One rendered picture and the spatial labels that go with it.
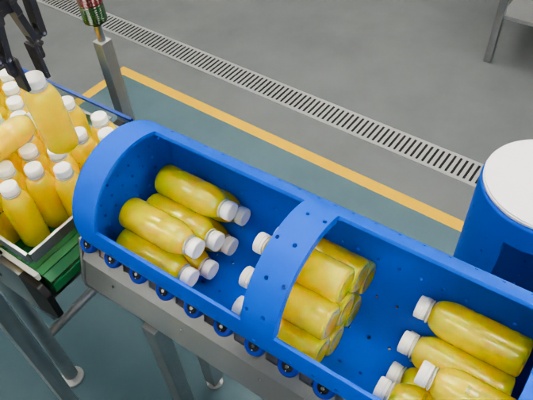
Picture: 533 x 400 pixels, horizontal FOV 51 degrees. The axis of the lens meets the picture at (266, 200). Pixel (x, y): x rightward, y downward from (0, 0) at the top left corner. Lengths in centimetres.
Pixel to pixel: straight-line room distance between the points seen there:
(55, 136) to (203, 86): 215
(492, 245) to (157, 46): 277
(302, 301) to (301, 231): 12
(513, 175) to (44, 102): 97
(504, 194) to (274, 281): 59
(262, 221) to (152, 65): 244
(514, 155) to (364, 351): 57
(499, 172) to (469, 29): 254
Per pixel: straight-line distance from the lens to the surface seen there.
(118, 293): 132
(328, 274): 92
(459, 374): 92
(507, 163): 134
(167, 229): 106
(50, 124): 117
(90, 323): 236
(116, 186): 118
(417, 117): 305
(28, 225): 137
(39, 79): 113
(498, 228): 128
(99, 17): 160
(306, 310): 94
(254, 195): 117
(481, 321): 96
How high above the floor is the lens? 193
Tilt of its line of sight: 48 degrees down
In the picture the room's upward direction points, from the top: 5 degrees counter-clockwise
